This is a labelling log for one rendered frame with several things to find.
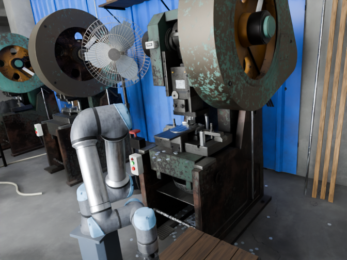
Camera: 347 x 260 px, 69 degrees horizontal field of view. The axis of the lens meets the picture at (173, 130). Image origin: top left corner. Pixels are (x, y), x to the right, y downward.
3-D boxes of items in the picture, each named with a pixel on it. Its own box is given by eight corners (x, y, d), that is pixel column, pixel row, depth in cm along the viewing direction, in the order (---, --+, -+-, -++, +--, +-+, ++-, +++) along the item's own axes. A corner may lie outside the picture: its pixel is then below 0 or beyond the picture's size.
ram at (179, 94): (187, 114, 154) (183, 64, 146) (169, 112, 164) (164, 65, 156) (203, 108, 166) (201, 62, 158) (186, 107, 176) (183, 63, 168)
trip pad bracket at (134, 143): (142, 165, 177) (138, 139, 172) (133, 162, 184) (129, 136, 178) (148, 162, 182) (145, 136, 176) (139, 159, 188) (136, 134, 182)
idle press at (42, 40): (69, 197, 247) (24, 3, 198) (34, 173, 314) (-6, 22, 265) (175, 148, 350) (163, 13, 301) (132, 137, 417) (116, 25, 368)
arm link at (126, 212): (113, 202, 100) (121, 216, 91) (139, 194, 105) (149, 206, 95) (116, 219, 102) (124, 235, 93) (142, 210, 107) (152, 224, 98)
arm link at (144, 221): (149, 202, 95) (158, 213, 87) (152, 227, 98) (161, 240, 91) (129, 209, 92) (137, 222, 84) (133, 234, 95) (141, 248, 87)
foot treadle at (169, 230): (162, 246, 156) (162, 239, 155) (152, 240, 163) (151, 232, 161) (215, 201, 198) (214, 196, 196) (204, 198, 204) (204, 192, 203)
